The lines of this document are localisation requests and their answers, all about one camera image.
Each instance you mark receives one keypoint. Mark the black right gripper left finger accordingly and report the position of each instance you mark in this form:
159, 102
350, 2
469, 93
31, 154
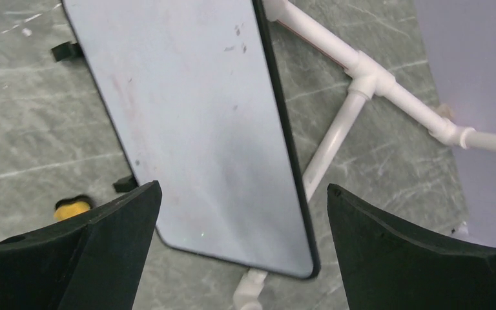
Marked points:
90, 261

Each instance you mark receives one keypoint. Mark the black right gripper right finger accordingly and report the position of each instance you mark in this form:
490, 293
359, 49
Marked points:
387, 262

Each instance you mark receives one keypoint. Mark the yellow black round eraser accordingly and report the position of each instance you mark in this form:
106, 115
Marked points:
69, 207

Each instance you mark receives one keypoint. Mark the white whiteboard black frame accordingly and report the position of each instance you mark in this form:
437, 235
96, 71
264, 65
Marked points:
194, 95

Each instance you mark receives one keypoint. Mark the white PVC pipe frame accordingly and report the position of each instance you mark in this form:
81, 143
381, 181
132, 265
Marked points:
369, 79

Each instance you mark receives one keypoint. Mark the metal wire whiteboard stand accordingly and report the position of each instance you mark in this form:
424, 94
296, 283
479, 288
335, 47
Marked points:
72, 52

